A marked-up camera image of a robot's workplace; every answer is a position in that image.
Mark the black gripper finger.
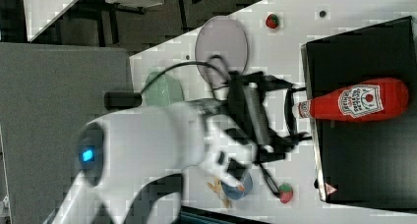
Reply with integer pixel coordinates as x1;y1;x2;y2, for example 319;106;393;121
284;86;306;133
279;132;312;145

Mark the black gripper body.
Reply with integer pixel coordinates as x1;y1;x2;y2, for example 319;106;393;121
226;71;295;164

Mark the red ketchup bottle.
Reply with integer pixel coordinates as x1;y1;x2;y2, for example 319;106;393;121
292;78;409;123

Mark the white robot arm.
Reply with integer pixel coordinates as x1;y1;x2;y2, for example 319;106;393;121
43;72;304;224

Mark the black toaster oven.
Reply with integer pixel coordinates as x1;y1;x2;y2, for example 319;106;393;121
293;17;417;213

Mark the strawberry near bowl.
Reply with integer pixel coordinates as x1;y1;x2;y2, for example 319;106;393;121
278;183;293;203

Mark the orange fruit in bowl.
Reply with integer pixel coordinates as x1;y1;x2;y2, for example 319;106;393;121
237;185;245;192

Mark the blue bowl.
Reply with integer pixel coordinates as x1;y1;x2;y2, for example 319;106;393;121
221;173;253;200

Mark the banana peel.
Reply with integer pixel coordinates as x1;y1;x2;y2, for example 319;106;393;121
207;177;231;208

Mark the green cup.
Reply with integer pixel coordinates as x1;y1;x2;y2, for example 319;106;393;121
145;74;184;106

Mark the strawberry near plate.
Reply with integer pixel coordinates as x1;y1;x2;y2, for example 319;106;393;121
266;14;279;28

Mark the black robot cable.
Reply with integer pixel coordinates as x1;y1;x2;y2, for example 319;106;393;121
141;54;232;95

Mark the black camera post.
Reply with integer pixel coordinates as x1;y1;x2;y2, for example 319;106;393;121
104;91;143;110

